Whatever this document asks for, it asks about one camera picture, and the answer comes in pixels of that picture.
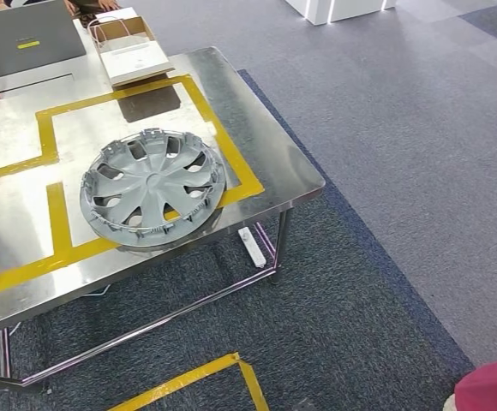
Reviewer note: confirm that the grey laptop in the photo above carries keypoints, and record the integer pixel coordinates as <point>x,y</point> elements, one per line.
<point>26,39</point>

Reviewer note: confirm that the white power strip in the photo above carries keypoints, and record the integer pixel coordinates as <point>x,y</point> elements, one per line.
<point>251,248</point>

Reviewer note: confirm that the grey wheel hubcap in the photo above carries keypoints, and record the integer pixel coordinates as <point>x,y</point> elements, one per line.
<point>149,187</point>

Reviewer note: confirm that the white display plinth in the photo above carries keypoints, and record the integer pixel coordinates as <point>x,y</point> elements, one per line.
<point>338,8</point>

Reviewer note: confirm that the person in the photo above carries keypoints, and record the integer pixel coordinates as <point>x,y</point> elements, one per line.
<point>492,385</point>
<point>98,4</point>

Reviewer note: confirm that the stainless steel workbench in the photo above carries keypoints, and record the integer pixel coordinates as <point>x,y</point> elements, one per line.
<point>274,164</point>

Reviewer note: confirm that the white paper bag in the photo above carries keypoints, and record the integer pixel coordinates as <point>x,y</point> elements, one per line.
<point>137,59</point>

